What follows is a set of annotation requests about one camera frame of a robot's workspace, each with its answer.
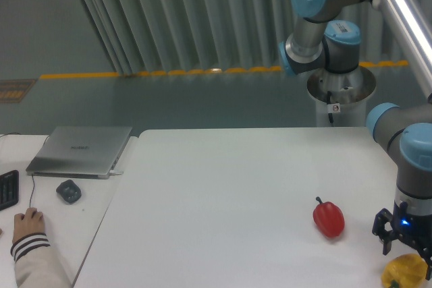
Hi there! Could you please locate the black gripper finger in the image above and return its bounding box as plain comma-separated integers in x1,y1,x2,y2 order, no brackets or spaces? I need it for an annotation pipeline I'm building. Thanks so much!
417,245,432,280
372,208,397,256

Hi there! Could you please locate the black cable with tag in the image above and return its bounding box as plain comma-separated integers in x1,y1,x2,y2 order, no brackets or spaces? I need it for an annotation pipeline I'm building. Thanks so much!
325,90,340,127

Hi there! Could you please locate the red bell pepper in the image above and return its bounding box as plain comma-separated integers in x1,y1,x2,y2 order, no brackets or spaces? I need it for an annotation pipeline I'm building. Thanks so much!
313,196,345,239

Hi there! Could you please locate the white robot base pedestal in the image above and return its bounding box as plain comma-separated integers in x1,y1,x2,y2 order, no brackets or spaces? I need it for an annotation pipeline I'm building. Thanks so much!
306,66,376,127

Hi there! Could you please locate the black keyboard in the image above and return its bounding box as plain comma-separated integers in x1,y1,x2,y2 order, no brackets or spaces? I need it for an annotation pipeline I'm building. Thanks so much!
0,170,20,211

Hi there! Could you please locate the silver closed laptop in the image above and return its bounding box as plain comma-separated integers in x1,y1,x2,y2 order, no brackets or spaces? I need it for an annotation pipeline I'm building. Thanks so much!
26,126,132,179

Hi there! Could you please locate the person's right hand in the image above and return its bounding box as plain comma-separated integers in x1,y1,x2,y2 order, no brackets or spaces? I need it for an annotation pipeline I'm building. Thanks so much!
12,207,45,244

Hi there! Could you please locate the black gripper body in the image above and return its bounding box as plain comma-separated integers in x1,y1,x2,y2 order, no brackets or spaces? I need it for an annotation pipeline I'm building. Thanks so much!
391,202,431,251

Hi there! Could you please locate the grey-green pleated curtain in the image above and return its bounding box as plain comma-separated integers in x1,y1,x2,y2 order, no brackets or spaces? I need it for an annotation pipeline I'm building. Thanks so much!
83,0,386,76

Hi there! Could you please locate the small black device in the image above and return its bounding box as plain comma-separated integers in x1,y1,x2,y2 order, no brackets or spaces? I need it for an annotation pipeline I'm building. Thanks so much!
56,179,82,204

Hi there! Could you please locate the yellow bell pepper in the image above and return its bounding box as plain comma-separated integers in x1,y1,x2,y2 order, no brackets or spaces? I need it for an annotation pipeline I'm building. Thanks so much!
381,254,427,288

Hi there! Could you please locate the computer mouse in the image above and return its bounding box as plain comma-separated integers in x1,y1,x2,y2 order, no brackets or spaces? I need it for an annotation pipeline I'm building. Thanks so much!
34,211,45,223

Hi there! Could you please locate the white striped sleeve forearm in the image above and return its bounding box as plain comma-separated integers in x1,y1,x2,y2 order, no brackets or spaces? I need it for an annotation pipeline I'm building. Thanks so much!
10,232,72,288

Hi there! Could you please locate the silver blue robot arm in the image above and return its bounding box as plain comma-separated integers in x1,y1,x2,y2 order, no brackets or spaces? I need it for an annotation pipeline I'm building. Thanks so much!
279,0,431,264

